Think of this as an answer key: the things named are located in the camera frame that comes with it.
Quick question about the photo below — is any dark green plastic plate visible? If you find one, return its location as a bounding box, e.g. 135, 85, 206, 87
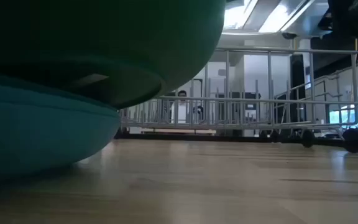
0, 0, 227, 110

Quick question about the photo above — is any teal plastic plate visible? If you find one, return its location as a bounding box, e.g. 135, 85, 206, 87
0, 70, 119, 118

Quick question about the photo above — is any person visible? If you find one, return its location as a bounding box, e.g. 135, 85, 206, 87
175, 89, 189, 124

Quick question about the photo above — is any ceiling light panel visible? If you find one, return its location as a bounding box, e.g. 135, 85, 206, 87
222, 0, 259, 31
258, 0, 316, 34

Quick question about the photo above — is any black pillar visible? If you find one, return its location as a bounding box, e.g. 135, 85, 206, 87
290, 54, 306, 123

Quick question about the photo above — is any teal plastic bowl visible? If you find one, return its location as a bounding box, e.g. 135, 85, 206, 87
0, 81, 121, 183

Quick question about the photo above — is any black aluminium frame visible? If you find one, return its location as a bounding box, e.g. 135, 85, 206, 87
113, 132, 358, 147

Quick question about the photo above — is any grey wire dish rack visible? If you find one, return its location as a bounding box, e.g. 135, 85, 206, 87
118, 45, 358, 154

